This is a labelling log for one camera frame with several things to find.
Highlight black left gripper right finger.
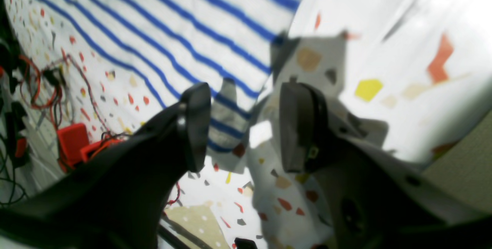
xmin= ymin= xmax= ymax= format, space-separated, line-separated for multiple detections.
xmin=279 ymin=82 xmax=491 ymax=249

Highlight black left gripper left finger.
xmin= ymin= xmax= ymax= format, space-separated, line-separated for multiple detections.
xmin=0 ymin=83 xmax=211 ymax=249

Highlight blue white striped t-shirt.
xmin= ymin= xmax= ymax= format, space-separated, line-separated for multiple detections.
xmin=36 ymin=0 xmax=301 ymax=153

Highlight red plastic block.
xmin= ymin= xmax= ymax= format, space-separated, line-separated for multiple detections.
xmin=56 ymin=123 xmax=122 ymax=174

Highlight red and black wires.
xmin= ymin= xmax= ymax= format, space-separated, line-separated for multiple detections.
xmin=0 ymin=49 xmax=181 ymax=207

